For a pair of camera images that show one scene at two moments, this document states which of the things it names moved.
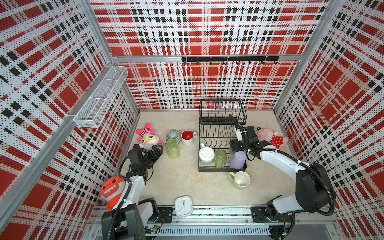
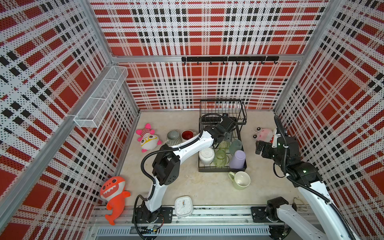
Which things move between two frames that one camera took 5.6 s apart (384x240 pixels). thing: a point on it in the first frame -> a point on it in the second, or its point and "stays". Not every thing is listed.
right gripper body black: [239, 145] -> [270, 152]
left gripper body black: [145, 163] -> [228, 137]
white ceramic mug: [206, 154] stays
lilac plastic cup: [238, 160] stays
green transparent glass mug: [220, 158] stays
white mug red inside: [188, 137] stays
